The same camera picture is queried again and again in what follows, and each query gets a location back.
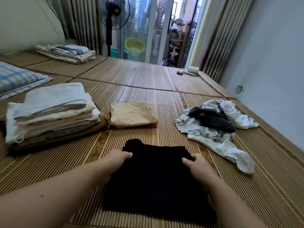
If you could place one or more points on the person's right hand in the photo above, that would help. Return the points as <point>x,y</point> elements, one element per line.
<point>202,169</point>

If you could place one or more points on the person's left hand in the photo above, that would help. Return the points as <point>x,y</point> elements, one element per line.
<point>116,161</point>

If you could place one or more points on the black red garment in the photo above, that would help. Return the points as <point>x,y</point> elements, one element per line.
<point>156,182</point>

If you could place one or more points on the tan beige garment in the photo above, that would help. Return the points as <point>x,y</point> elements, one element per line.
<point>133,114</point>

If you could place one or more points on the dark grey garment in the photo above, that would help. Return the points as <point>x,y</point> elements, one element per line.
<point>211,118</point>

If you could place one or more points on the small floral white garment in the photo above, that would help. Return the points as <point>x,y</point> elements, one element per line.
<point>242,118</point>

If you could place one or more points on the bamboo bed mat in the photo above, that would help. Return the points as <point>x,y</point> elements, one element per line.
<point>142,76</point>

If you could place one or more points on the stack of light clothes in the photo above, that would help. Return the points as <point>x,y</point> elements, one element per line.
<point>12,123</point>

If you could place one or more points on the person's left forearm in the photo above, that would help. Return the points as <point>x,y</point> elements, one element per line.
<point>47,199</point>

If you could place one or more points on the person's right forearm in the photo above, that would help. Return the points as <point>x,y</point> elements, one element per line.
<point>235,209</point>

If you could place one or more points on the small dark object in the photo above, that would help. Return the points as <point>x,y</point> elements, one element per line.
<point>180,72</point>

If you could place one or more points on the white paper roll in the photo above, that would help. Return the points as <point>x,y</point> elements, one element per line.
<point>193,70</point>

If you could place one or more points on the small teal bucket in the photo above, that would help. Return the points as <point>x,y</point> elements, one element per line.
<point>114,53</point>

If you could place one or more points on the yellow green basin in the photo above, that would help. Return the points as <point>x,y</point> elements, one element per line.
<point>135,45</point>

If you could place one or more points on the folded striped blanket stack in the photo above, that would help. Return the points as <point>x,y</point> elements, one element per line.
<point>66,53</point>

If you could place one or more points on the blue plaid pillow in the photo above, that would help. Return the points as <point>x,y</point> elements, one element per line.
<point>19,78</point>

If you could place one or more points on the cluttered balcony shelf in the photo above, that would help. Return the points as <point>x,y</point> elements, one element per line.
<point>176,42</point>

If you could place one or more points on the beige patterned curtain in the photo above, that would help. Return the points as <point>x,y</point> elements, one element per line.
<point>83,21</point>
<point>225,35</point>

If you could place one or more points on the sliding glass balcony door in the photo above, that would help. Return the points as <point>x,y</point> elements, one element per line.
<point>156,26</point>

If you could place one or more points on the black standing fan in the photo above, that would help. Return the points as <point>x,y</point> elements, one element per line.
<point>111,14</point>

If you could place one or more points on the cream padded headboard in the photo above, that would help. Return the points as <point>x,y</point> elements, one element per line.
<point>28,21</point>

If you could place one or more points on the white wall socket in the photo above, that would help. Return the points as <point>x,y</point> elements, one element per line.
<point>239,89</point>

